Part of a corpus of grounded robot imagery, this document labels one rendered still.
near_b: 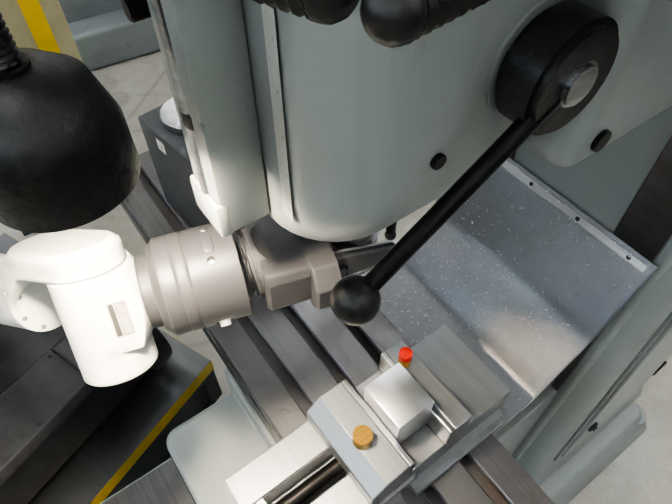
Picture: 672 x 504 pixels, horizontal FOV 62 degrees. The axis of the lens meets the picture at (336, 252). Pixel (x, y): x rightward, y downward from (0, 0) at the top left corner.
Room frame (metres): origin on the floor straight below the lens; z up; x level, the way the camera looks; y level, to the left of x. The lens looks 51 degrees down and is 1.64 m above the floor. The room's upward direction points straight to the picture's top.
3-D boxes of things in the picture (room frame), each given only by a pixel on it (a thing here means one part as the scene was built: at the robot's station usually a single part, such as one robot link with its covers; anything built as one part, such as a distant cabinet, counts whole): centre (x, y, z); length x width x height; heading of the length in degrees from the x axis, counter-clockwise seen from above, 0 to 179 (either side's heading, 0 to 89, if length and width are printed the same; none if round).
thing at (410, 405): (0.26, -0.07, 1.02); 0.06 x 0.05 x 0.06; 37
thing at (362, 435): (0.22, -0.03, 1.03); 0.02 x 0.02 x 0.02
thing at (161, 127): (0.65, 0.19, 1.01); 0.22 x 0.12 x 0.20; 44
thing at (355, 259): (0.31, -0.03, 1.23); 0.06 x 0.02 x 0.03; 110
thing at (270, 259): (0.31, 0.07, 1.23); 0.13 x 0.12 x 0.10; 20
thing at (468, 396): (0.24, -0.05, 0.97); 0.35 x 0.15 x 0.11; 127
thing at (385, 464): (0.23, -0.03, 1.00); 0.12 x 0.06 x 0.04; 37
